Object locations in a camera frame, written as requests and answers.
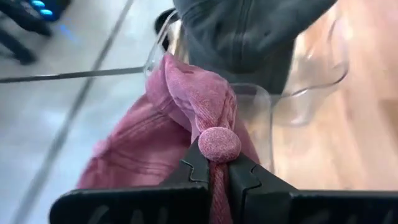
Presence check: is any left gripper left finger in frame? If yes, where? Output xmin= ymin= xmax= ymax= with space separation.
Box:
xmin=49 ymin=139 xmax=213 ymax=224

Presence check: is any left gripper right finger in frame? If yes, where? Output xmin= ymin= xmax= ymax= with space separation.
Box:
xmin=228 ymin=153 xmax=398 ymax=224

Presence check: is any black equipment with blue lights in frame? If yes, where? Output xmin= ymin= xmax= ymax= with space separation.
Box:
xmin=0 ymin=0 xmax=72 ymax=65

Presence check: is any maroon baseball cap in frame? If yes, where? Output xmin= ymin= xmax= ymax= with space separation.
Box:
xmin=76 ymin=52 xmax=262 ymax=224

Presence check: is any dark grey baseball cap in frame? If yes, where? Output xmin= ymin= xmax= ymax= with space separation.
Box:
xmin=173 ymin=0 xmax=338 ymax=96

